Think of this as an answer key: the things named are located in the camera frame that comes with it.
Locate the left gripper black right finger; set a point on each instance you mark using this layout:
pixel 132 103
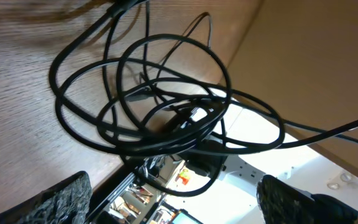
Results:
pixel 281 203

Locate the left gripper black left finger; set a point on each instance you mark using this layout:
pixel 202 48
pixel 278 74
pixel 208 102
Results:
pixel 65 202

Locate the brown cardboard panel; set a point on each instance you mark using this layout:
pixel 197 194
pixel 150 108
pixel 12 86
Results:
pixel 301 57

